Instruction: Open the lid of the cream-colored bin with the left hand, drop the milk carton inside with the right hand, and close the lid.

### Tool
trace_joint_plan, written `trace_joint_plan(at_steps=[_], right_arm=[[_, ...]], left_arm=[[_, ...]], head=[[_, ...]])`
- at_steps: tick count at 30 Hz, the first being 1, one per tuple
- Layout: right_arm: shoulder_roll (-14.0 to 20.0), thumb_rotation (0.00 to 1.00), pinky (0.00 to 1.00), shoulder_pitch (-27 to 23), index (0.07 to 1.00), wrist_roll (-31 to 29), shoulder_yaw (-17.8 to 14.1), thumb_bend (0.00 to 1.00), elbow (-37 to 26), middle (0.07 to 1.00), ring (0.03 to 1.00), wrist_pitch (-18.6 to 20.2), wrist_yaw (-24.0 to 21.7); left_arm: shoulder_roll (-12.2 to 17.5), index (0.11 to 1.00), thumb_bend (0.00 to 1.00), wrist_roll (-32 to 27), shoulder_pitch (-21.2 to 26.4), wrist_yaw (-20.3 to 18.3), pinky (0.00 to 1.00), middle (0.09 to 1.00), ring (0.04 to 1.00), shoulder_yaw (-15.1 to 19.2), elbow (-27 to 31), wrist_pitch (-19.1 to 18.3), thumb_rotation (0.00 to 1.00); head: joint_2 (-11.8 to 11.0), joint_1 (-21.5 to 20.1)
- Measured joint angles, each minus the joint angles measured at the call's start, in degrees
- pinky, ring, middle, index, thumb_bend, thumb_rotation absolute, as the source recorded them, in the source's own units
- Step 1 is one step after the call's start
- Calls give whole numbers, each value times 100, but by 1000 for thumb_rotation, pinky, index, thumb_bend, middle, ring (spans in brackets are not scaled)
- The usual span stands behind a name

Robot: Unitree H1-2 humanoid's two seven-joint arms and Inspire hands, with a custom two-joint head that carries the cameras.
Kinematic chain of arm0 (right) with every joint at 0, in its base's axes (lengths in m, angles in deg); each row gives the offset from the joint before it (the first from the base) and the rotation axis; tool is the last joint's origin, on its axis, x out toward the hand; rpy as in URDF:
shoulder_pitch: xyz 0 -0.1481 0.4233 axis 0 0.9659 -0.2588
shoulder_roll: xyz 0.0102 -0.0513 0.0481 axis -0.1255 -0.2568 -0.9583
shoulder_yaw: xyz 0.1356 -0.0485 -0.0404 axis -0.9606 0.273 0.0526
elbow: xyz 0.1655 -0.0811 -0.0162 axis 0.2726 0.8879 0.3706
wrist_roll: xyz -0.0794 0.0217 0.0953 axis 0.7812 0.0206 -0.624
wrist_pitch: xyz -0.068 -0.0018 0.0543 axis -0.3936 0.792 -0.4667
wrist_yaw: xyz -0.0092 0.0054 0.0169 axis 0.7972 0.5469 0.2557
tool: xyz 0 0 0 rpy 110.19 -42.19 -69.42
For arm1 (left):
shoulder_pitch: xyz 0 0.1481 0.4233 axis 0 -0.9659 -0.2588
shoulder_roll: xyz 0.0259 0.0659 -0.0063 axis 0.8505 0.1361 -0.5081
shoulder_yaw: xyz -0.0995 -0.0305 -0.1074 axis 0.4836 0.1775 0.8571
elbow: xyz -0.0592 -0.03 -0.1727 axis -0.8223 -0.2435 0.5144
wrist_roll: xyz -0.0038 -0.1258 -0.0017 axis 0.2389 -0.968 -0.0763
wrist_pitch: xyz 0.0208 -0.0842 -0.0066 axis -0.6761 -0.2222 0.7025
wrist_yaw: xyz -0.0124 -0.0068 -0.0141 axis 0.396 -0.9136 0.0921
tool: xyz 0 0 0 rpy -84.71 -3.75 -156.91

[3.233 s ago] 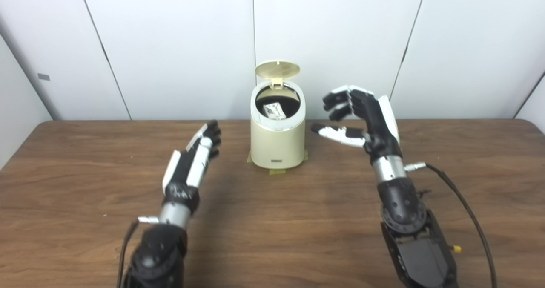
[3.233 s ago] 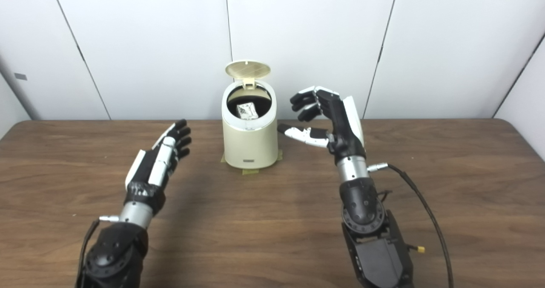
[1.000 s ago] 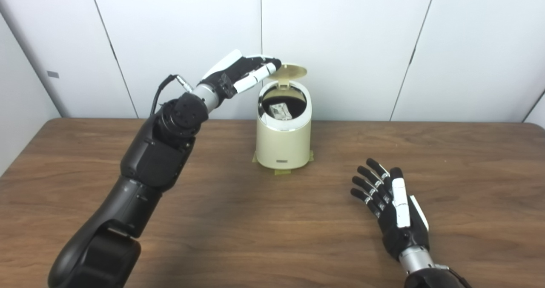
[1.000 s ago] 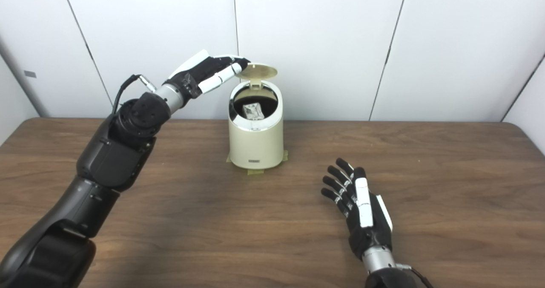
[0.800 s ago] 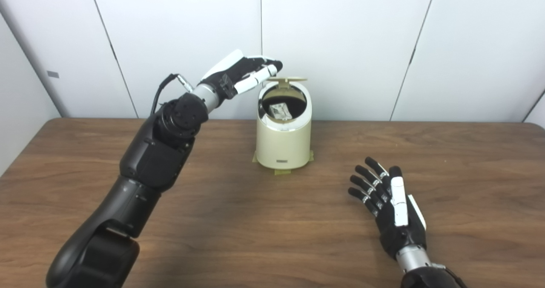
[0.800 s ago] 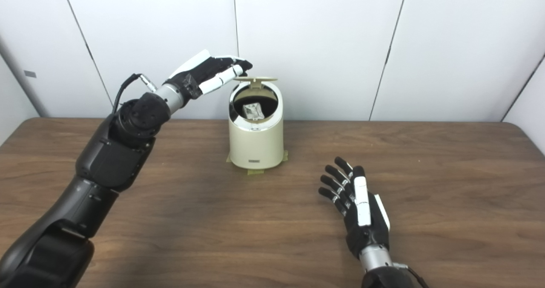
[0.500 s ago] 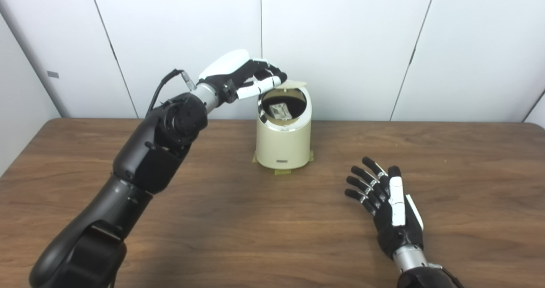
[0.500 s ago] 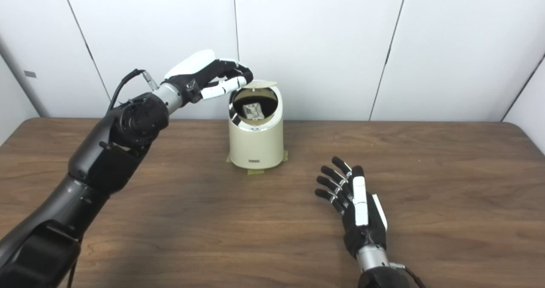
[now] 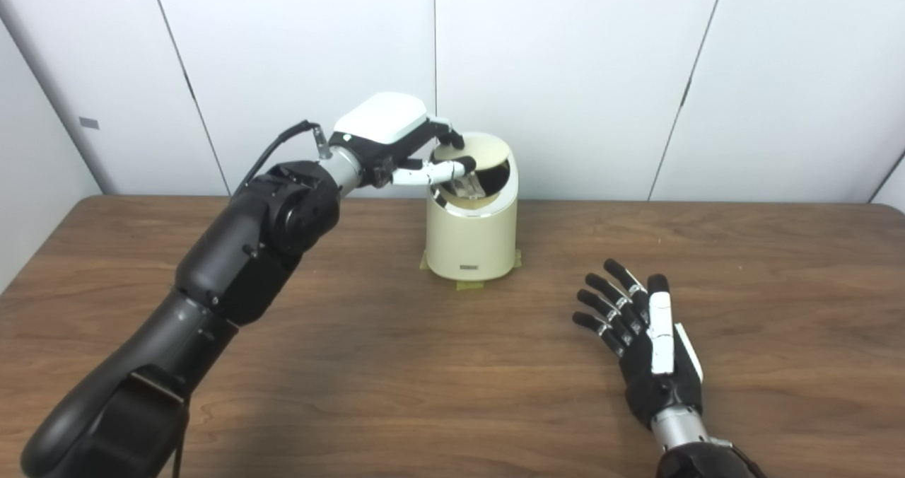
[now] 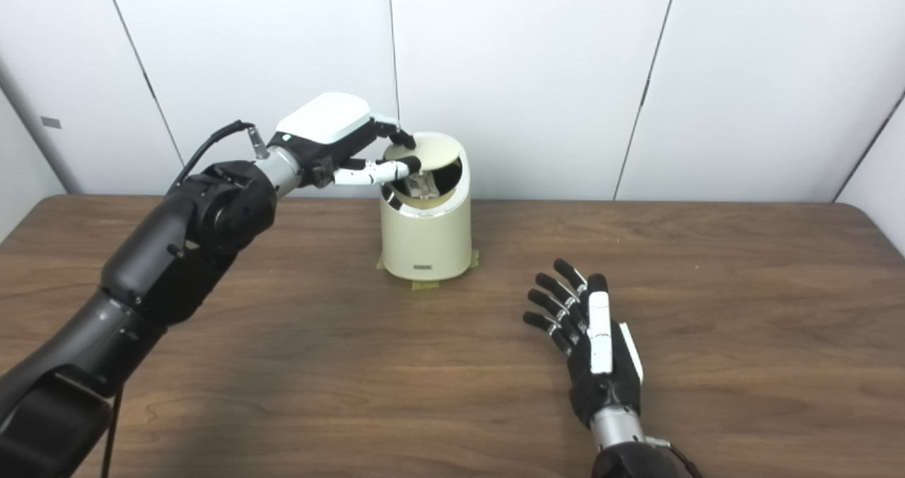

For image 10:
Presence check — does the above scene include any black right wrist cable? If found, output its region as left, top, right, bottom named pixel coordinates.
left=645, top=436, right=705, bottom=478

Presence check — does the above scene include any white green milk carton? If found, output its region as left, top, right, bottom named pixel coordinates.
left=403, top=174, right=439, bottom=200

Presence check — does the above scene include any cream round bin lid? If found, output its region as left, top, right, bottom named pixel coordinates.
left=384, top=133, right=462, bottom=176

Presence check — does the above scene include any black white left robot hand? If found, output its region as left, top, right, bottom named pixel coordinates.
left=271, top=93, right=423, bottom=189

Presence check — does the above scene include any cream-colored bin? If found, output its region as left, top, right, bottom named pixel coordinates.
left=379, top=133, right=472, bottom=282

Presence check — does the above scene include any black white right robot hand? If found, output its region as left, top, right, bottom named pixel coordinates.
left=523, top=257, right=644, bottom=429

